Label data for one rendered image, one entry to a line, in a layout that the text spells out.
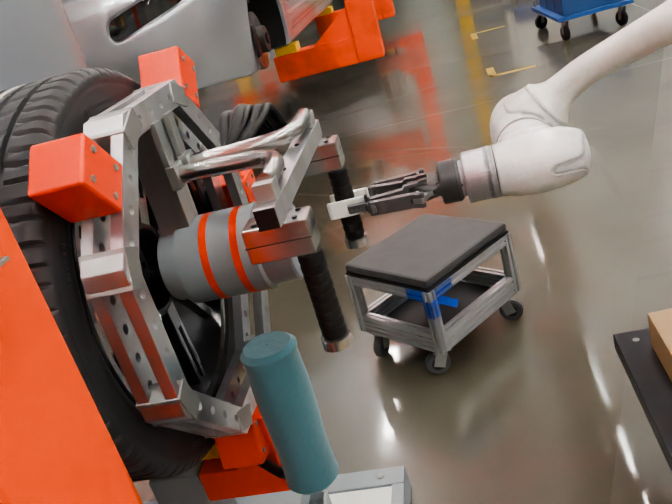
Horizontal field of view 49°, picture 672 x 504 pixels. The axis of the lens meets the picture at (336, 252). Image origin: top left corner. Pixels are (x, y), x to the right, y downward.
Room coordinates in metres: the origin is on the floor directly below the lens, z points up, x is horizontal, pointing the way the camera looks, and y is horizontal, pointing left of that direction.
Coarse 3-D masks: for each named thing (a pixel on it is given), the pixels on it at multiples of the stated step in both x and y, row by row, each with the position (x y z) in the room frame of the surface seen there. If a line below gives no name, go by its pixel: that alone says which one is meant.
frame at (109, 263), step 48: (144, 96) 1.11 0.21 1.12; (192, 144) 1.31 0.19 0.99; (240, 192) 1.34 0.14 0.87; (96, 240) 0.90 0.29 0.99; (96, 288) 0.86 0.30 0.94; (144, 288) 0.88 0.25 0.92; (144, 336) 0.85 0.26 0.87; (240, 336) 1.23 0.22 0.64; (144, 384) 0.86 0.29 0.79; (240, 384) 1.14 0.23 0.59; (192, 432) 0.95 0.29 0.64; (240, 432) 0.98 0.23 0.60
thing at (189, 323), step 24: (144, 192) 1.21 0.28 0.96; (192, 192) 1.35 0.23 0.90; (144, 216) 1.18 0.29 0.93; (72, 240) 0.93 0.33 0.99; (144, 240) 1.20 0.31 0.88; (144, 264) 1.20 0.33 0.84; (168, 312) 1.13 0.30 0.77; (192, 312) 1.30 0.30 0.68; (216, 312) 1.28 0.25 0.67; (96, 336) 0.88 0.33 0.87; (168, 336) 1.13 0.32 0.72; (192, 336) 1.26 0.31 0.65; (216, 336) 1.24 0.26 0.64; (192, 360) 1.14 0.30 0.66; (216, 360) 1.19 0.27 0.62; (120, 384) 0.89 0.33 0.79; (192, 384) 1.14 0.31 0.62
